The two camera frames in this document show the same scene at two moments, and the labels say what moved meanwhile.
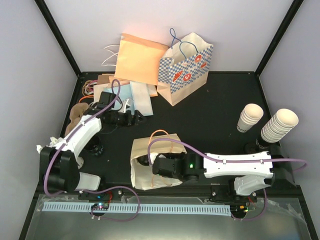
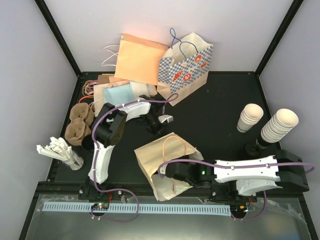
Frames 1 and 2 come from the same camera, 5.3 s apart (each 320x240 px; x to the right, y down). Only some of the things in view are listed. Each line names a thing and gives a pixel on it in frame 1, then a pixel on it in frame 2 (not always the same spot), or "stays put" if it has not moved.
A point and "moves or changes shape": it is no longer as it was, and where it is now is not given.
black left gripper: x=129 y=122 -> x=157 y=131
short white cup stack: x=251 y=114 stays put
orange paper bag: x=137 y=59 stays put
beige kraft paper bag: x=143 y=177 moves or changes shape
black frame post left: x=58 y=35 stays put
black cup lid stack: x=250 y=148 stays put
